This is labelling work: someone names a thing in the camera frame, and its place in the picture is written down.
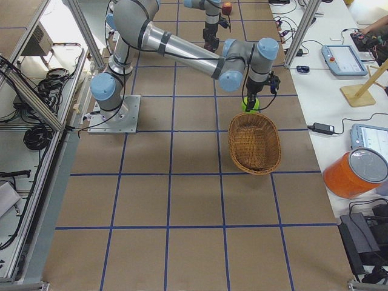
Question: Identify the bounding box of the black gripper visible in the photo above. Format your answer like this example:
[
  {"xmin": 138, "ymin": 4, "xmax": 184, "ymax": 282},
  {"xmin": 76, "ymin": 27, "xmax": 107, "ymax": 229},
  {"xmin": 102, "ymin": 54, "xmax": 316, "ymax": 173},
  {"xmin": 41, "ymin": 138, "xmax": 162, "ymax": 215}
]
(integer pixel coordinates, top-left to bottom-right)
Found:
[
  {"xmin": 202, "ymin": 27, "xmax": 219, "ymax": 45},
  {"xmin": 246, "ymin": 79, "xmax": 267, "ymax": 112}
]

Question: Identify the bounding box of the green apple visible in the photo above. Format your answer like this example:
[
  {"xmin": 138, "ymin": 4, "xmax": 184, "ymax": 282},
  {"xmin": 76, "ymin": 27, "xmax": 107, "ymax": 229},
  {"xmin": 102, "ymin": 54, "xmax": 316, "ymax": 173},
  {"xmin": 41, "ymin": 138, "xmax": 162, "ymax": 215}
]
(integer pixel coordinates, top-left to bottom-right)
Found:
[{"xmin": 241, "ymin": 96, "xmax": 259, "ymax": 113}]

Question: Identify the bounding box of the red yellow apple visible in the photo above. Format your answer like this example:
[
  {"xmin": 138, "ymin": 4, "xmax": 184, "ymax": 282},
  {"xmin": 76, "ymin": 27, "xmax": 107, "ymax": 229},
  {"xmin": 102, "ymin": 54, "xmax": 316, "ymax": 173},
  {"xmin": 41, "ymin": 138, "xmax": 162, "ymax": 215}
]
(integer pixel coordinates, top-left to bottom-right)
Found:
[{"xmin": 221, "ymin": 2, "xmax": 232, "ymax": 16}]

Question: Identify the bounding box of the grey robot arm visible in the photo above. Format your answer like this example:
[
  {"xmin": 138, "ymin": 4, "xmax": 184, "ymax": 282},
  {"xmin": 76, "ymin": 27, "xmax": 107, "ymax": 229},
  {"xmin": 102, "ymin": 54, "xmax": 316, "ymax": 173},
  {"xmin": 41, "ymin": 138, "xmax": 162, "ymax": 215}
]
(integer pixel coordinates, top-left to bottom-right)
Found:
[
  {"xmin": 90, "ymin": 1, "xmax": 280, "ymax": 124},
  {"xmin": 184, "ymin": 0, "xmax": 232, "ymax": 52}
]

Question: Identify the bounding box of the woven wicker basket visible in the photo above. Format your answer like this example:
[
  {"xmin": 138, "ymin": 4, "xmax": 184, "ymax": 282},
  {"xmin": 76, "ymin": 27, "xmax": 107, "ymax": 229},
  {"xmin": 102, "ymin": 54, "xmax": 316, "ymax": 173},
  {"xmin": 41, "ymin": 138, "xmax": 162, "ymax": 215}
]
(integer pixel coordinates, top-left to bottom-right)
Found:
[{"xmin": 228, "ymin": 113, "xmax": 281, "ymax": 175}]

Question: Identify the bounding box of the black power adapter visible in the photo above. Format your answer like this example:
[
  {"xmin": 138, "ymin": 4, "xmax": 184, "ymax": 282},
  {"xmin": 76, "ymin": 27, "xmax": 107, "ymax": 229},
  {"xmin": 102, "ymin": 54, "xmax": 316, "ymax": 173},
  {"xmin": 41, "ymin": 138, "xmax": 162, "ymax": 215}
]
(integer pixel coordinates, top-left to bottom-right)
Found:
[{"xmin": 310, "ymin": 122, "xmax": 335, "ymax": 135}]

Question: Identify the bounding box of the blue teach pendant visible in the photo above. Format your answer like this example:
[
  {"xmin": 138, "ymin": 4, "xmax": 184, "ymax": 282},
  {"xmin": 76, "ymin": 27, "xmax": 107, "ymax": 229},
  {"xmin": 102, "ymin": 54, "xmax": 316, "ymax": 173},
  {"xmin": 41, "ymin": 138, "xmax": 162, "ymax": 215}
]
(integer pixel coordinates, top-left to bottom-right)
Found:
[
  {"xmin": 321, "ymin": 45, "xmax": 368, "ymax": 76},
  {"xmin": 350, "ymin": 124, "xmax": 387, "ymax": 155}
]

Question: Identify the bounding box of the wooden stand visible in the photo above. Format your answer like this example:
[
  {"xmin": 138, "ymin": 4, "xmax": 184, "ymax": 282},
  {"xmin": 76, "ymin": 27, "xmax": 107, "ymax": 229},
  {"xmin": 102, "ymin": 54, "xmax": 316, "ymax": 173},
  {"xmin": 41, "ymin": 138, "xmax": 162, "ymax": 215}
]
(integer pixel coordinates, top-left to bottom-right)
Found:
[{"xmin": 340, "ymin": 60, "xmax": 387, "ymax": 107}]

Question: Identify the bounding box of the orange bucket with lid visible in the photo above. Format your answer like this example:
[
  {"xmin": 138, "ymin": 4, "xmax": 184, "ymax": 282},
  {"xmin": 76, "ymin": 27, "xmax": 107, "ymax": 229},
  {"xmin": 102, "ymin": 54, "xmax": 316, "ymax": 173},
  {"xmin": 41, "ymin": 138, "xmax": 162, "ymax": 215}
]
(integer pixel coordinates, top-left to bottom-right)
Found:
[{"xmin": 323, "ymin": 147, "xmax": 387, "ymax": 199}]

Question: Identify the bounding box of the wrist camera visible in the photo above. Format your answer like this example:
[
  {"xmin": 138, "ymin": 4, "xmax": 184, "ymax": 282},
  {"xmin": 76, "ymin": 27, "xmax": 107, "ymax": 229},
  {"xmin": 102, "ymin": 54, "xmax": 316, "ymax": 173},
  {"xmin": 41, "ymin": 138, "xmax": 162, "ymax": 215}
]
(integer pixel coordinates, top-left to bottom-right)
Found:
[{"xmin": 269, "ymin": 71, "xmax": 281, "ymax": 95}]

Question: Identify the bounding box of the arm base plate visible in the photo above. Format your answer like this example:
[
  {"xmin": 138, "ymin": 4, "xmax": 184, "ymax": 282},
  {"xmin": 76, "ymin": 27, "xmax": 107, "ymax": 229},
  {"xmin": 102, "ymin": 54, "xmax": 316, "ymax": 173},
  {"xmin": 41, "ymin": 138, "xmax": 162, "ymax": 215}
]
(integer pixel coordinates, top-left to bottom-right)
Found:
[{"xmin": 87, "ymin": 95, "xmax": 141, "ymax": 134}]

